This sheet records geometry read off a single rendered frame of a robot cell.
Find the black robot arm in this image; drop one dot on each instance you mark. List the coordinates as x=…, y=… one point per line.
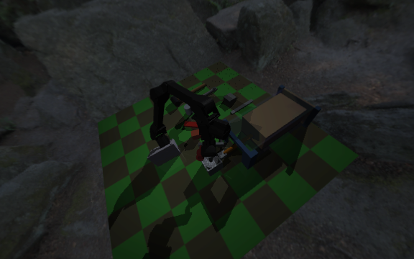
x=201, y=105

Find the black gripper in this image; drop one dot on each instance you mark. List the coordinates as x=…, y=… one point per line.
x=208, y=149

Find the black mallet with brown wooden handle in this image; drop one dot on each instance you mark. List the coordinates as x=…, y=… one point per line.
x=176, y=101

